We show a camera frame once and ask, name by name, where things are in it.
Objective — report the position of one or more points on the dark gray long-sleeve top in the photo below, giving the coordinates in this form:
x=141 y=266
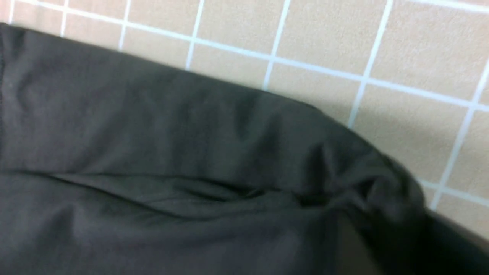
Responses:
x=115 y=165

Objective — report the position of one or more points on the beige checkered tablecloth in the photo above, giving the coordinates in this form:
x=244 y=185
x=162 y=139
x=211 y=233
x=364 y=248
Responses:
x=411 y=76

